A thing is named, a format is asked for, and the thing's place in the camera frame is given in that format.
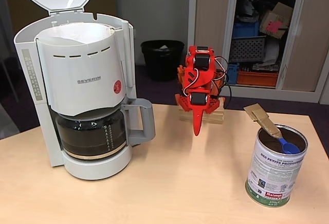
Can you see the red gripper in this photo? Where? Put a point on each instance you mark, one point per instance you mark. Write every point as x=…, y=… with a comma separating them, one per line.
x=197, y=98

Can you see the red robot arm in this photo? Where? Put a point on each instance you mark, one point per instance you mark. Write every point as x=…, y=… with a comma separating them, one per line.
x=200, y=77

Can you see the white and green tin can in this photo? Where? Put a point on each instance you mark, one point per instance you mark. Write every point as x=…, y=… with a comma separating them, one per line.
x=275, y=172

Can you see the white drip coffee maker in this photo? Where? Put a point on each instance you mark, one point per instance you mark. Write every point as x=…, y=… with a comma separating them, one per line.
x=77, y=67

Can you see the white paper coffee filter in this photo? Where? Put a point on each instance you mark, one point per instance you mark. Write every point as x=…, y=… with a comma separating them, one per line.
x=77, y=32

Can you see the wooden base block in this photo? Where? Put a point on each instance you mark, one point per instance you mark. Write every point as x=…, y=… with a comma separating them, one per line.
x=210, y=118

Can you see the small blue box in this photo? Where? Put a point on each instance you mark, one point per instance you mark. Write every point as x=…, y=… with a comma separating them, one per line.
x=232, y=73

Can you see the black trash bin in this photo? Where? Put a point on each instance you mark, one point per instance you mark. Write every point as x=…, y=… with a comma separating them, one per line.
x=156, y=62

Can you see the orange plastic crate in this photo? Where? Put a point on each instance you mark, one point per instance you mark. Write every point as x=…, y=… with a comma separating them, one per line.
x=257, y=78

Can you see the grey perforated basket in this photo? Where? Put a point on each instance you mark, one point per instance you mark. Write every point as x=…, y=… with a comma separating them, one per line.
x=246, y=49

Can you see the blue plastic crate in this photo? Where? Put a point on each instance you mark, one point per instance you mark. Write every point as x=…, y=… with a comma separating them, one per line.
x=244, y=30

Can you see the white tambour door cabinet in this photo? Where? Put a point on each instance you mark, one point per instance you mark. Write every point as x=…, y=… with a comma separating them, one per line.
x=210, y=16

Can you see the cardboard box pink label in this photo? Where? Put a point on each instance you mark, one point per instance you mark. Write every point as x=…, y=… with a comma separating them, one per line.
x=272, y=21

